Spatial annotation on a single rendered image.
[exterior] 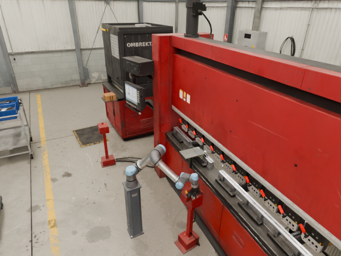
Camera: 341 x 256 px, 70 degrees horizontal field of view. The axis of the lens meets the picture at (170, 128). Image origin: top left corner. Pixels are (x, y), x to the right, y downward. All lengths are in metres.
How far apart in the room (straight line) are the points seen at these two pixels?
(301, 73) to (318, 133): 0.40
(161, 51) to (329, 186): 2.46
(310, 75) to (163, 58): 2.11
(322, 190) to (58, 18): 8.67
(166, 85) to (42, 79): 6.57
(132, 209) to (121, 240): 0.50
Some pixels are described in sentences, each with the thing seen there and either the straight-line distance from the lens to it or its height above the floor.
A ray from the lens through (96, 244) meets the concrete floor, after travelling 3.44.
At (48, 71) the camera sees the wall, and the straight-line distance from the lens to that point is 9.47.
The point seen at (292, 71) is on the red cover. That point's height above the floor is 2.26.
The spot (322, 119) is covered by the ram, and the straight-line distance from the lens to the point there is 1.77.
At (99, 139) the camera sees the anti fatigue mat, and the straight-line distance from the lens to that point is 5.52.
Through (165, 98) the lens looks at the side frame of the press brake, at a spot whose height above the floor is 1.43.
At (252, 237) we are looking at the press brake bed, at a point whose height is 0.79.
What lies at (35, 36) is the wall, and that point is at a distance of 9.28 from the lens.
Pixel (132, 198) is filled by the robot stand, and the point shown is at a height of 0.63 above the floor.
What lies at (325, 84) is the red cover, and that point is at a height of 2.24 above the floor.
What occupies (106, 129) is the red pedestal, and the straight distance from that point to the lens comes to 4.26.
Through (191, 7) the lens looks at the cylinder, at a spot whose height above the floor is 2.63.
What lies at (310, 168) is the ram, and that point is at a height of 1.67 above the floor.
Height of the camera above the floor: 2.63
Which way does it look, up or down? 27 degrees down
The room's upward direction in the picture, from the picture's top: 1 degrees clockwise
